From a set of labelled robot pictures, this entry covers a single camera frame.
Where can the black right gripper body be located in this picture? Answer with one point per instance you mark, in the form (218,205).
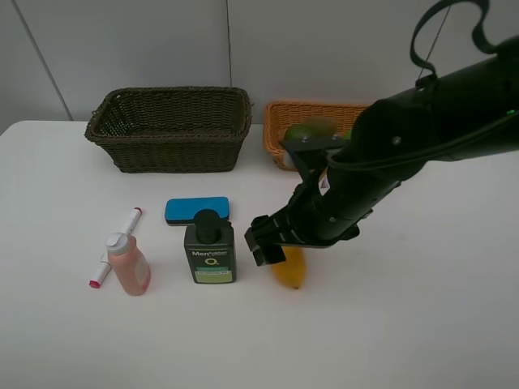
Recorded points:
(330,202)

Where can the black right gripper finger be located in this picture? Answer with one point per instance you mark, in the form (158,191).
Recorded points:
(268,255)
(264,231)

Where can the yellow mango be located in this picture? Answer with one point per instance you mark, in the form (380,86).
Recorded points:
(292,272)

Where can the dark green pump bottle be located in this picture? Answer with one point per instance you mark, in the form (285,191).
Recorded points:
(210,249)

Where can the dark green avocado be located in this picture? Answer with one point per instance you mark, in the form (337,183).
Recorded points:
(301,131)

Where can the brown kiwi fruit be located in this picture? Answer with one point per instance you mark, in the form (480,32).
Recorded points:
(320,126)

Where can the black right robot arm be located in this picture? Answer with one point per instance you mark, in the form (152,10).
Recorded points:
(470,113)

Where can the blue whiteboard eraser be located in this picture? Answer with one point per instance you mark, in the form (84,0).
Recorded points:
(182,211)

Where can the orange wicker basket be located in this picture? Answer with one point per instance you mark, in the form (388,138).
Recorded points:
(280,115)

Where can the pink lotion bottle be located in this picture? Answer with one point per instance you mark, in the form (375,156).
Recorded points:
(131,268)

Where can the dark brown wicker basket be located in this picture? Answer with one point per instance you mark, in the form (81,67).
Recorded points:
(172,130)

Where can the white red-capped marker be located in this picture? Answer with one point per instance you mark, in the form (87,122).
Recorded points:
(114,243)

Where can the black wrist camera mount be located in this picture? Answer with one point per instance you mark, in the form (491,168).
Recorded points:
(309,154)

